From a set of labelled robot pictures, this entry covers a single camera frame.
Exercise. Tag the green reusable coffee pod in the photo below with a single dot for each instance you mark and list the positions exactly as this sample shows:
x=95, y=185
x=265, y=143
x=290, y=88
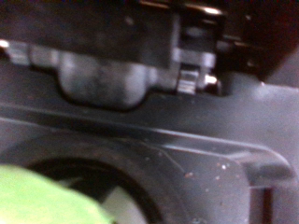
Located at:
x=37, y=199

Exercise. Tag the black Keurig coffee machine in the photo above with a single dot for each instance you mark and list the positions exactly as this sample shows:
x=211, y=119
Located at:
x=187, y=124

